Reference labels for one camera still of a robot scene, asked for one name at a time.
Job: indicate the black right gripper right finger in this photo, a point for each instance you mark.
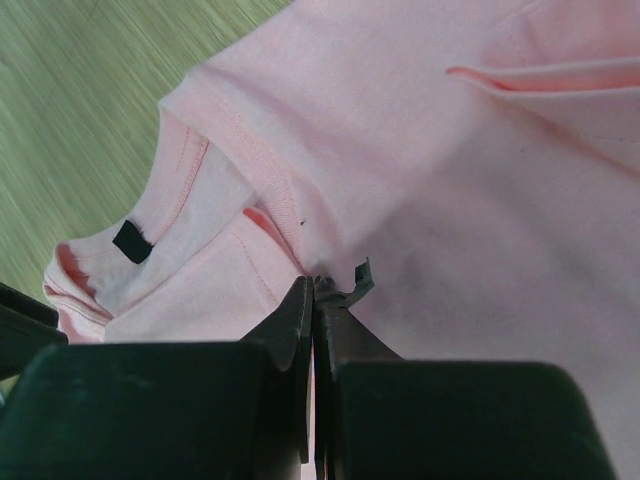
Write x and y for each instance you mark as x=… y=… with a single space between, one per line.
x=380 y=416

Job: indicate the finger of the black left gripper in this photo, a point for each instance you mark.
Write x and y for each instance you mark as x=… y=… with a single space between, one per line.
x=27 y=327

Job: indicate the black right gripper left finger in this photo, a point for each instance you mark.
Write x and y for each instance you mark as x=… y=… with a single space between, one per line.
x=211 y=410

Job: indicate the pink t shirt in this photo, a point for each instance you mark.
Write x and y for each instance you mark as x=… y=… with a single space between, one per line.
x=482 y=155

